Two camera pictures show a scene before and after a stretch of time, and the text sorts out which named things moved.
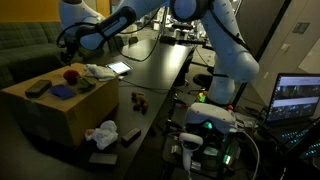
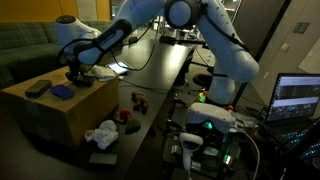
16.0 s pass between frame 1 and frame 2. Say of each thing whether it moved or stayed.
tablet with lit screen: stayed
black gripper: moved
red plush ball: moved
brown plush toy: stayed
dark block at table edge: stayed
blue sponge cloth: stayed
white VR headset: stayed
